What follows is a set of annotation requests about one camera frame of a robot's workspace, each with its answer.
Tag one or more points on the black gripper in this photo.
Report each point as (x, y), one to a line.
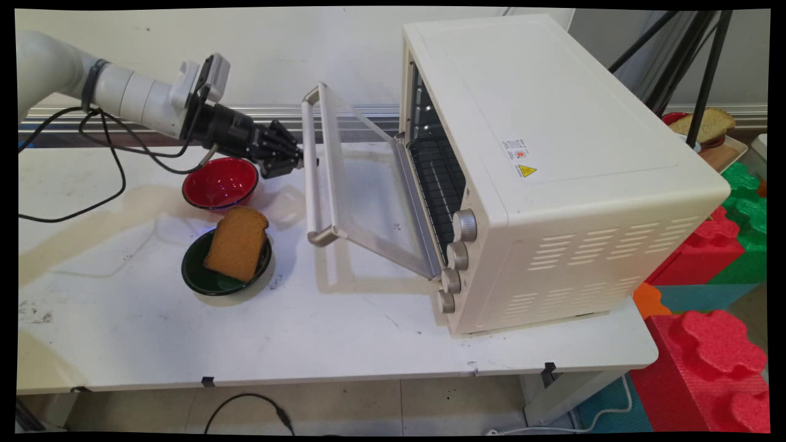
(230, 130)

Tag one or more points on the cream toaster oven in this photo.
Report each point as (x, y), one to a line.
(583, 123)

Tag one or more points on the aluminium wall rail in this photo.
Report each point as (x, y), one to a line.
(344, 116)

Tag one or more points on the white table leg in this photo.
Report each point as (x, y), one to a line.
(565, 396)

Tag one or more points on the black tripod legs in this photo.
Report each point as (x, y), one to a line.
(706, 73)

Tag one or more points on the dark green bowl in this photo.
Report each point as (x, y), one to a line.
(206, 279)

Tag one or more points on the small red foam block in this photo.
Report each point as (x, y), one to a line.
(700, 252)

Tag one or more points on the brown toast bread slice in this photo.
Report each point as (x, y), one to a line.
(236, 245)

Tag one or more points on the green foam block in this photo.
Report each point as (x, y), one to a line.
(746, 209)

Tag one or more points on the teal foam block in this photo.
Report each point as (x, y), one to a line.
(700, 298)

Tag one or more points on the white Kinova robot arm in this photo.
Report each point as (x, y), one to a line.
(123, 92)

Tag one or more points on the pale bread slice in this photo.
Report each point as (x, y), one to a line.
(706, 123)

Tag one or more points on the blue floor mat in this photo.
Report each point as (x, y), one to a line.
(614, 408)

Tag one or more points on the red bowl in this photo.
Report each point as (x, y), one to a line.
(218, 181)

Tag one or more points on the orange foam block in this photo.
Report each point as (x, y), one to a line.
(649, 301)

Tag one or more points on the large red foam block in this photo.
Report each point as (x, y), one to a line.
(706, 368)

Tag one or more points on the black table clip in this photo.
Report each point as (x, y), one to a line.
(549, 367)
(208, 381)

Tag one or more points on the yellow warning sticker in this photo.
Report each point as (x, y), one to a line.
(527, 171)

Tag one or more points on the red plate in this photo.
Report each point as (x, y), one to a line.
(672, 116)

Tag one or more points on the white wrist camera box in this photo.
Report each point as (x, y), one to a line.
(212, 77)

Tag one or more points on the white tray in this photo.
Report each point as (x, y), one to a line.
(727, 155)

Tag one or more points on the silver oven knob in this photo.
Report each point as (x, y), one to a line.
(458, 256)
(465, 225)
(446, 302)
(451, 281)

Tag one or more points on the white label sticker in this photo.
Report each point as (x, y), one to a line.
(514, 149)

